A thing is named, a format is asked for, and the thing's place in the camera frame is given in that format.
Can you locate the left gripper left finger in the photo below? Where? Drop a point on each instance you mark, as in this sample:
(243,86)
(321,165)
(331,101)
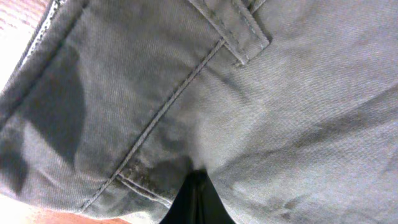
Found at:
(184,207)

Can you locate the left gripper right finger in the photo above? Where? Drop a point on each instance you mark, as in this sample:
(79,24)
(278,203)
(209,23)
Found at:
(210,209)

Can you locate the grey shorts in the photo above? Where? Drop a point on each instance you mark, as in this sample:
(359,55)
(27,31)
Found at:
(289,106)

